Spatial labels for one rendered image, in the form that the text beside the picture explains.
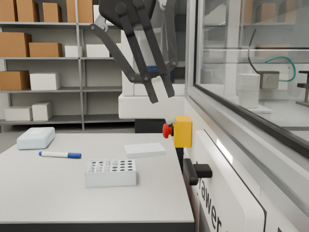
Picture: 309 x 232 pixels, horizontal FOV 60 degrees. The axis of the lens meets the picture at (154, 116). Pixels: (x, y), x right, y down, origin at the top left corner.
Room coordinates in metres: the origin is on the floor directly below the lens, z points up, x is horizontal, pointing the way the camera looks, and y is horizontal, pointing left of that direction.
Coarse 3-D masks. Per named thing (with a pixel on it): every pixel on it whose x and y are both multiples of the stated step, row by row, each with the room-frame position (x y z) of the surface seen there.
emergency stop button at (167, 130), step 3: (165, 123) 0.69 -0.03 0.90; (165, 126) 0.68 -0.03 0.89; (168, 126) 0.68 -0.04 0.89; (165, 129) 0.67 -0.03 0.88; (168, 129) 0.68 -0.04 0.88; (171, 129) 0.68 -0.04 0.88; (165, 132) 0.67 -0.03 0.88; (168, 132) 0.67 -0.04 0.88; (171, 132) 0.68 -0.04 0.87; (165, 135) 0.67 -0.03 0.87; (168, 135) 0.68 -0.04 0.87; (165, 138) 0.68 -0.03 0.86
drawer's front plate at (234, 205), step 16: (208, 144) 0.41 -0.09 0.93; (208, 160) 0.38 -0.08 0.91; (224, 160) 0.34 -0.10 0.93; (224, 176) 0.29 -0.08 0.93; (208, 192) 0.37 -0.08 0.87; (224, 192) 0.29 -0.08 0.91; (240, 192) 0.25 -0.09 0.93; (224, 208) 0.28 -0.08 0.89; (240, 208) 0.23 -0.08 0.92; (256, 208) 0.22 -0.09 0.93; (208, 224) 0.36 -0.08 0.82; (224, 224) 0.28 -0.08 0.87; (240, 224) 0.23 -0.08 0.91; (256, 224) 0.22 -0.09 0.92
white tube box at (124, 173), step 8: (96, 160) 0.68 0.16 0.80; (104, 160) 0.68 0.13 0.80; (112, 160) 0.68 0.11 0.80; (120, 160) 0.68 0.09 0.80; (128, 160) 0.68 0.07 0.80; (112, 168) 0.63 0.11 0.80; (120, 168) 0.63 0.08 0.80; (128, 168) 0.63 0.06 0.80; (88, 176) 0.60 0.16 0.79; (96, 176) 0.60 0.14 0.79; (104, 176) 0.60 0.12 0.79; (112, 176) 0.60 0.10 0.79; (120, 176) 0.61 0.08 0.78; (128, 176) 0.61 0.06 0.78; (88, 184) 0.60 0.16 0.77; (96, 184) 0.60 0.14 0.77; (104, 184) 0.60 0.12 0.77; (112, 184) 0.60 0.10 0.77; (120, 184) 0.61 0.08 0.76; (128, 184) 0.61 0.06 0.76; (136, 184) 0.61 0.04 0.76
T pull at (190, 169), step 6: (186, 162) 0.38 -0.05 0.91; (186, 168) 0.36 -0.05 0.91; (192, 168) 0.35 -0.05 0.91; (198, 168) 0.36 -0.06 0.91; (204, 168) 0.36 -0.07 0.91; (210, 168) 0.36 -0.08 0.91; (186, 174) 0.35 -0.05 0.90; (192, 174) 0.33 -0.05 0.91; (198, 174) 0.35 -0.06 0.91; (204, 174) 0.35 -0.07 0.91; (210, 174) 0.35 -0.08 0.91; (192, 180) 0.33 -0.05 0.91
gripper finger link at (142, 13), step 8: (136, 0) 0.37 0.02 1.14; (136, 8) 0.38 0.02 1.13; (144, 8) 0.38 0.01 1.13; (144, 16) 0.38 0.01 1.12; (144, 24) 0.38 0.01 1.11; (144, 32) 0.38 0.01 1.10; (152, 32) 0.38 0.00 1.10; (152, 40) 0.38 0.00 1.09; (152, 48) 0.38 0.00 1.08; (160, 56) 0.38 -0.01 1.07; (160, 64) 0.38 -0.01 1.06; (160, 72) 0.38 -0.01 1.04
